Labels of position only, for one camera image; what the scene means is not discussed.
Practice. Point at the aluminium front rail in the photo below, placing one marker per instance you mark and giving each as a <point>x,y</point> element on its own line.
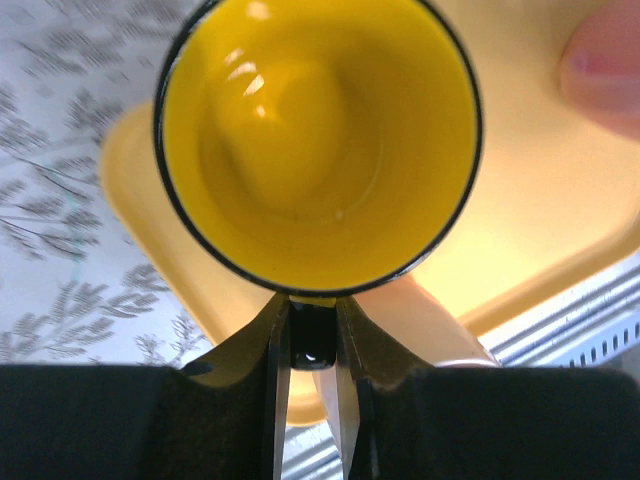
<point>592,323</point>

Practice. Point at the yellow glass cup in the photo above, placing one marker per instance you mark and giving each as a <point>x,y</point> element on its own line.
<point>318,149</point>

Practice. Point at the yellow plastic tray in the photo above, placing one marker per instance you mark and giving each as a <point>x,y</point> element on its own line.
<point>556,200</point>

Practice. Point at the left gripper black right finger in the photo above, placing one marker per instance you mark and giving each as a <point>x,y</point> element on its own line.
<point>402,418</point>

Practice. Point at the pink mug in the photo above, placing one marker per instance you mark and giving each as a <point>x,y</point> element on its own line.
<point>599,68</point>

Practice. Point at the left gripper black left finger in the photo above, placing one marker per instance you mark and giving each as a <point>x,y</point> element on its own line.
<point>222,416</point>

